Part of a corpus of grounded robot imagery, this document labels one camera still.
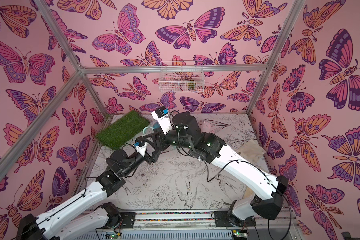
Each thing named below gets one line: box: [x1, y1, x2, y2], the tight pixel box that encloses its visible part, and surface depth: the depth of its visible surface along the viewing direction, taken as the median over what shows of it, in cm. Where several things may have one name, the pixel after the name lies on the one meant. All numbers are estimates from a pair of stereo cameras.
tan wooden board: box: [242, 186, 255, 200], surface depth 83 cm
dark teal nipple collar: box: [153, 122, 162, 132], surface depth 63 cm
